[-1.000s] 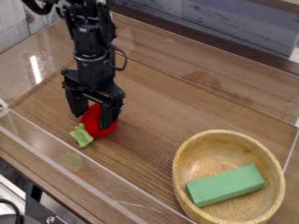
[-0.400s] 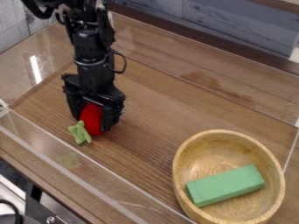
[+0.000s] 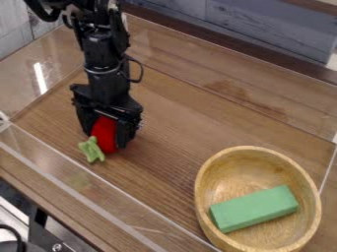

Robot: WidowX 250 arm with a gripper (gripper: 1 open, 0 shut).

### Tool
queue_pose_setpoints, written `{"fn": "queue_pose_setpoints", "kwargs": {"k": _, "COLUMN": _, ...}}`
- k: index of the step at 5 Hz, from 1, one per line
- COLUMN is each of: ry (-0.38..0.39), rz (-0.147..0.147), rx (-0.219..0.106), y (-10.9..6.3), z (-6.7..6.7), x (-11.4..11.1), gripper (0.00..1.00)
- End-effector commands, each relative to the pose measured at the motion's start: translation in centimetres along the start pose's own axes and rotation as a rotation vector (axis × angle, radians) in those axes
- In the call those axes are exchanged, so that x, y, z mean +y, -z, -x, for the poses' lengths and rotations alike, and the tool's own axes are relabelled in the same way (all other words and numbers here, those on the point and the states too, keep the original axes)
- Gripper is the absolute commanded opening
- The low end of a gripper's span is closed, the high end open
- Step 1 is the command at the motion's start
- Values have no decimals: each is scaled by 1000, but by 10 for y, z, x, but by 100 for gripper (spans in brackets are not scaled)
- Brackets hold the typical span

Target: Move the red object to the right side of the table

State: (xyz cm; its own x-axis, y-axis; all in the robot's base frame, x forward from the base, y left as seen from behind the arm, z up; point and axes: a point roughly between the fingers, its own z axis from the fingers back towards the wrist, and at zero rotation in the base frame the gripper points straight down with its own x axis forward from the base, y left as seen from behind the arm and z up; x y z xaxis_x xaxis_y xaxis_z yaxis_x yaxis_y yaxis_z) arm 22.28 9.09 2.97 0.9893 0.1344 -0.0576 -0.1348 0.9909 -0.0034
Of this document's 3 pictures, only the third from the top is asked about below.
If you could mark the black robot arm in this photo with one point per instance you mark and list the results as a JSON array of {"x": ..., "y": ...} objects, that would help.
[{"x": 98, "y": 22}]

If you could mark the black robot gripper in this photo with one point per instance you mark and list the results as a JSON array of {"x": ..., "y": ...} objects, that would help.
[{"x": 105, "y": 97}]

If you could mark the green rectangular block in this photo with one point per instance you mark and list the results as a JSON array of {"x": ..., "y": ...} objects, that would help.
[{"x": 254, "y": 208}]

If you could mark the red plush strawberry toy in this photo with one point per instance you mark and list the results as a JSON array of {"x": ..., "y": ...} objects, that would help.
[{"x": 102, "y": 140}]

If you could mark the wooden bowl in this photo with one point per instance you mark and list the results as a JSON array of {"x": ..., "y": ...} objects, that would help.
[{"x": 238, "y": 171}]

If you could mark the black metal table frame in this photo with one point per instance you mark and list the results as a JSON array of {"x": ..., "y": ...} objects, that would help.
[{"x": 51, "y": 235}]

